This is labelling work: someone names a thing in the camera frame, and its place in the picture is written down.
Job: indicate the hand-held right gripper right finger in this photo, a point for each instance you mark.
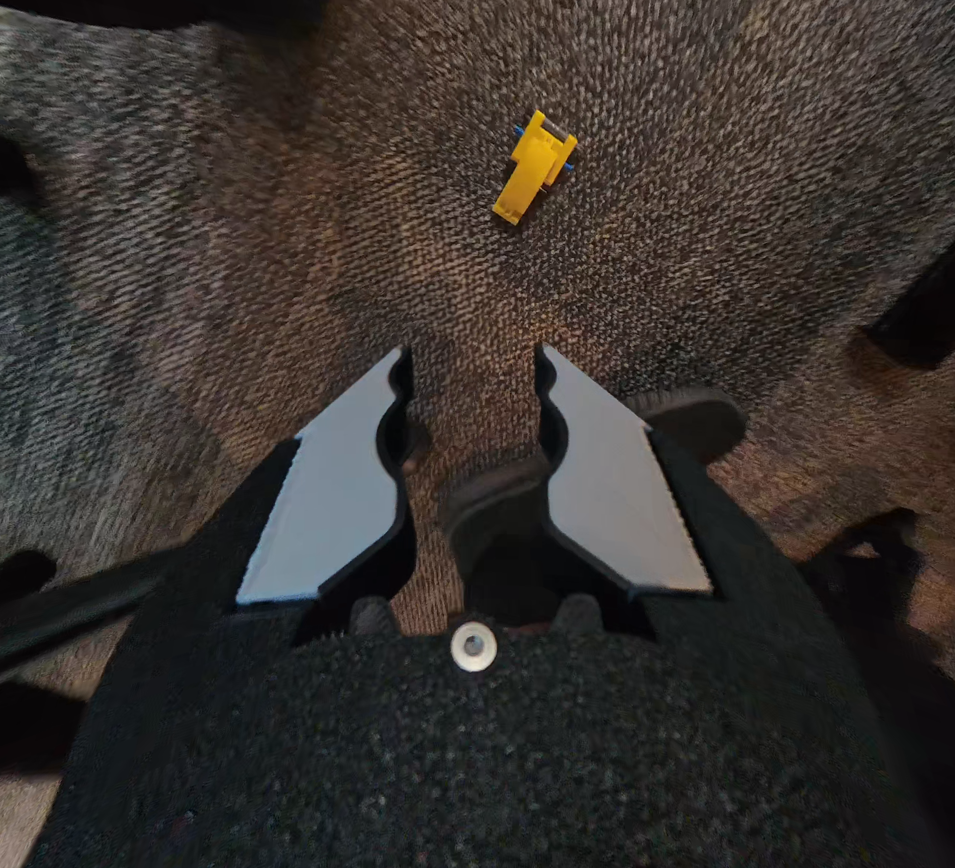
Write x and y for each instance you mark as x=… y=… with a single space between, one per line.
x=620 y=495

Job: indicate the yellow brick panel piece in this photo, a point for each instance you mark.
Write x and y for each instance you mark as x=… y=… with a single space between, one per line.
x=525 y=182

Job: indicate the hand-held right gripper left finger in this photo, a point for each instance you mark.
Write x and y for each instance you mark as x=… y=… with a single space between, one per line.
x=329 y=510

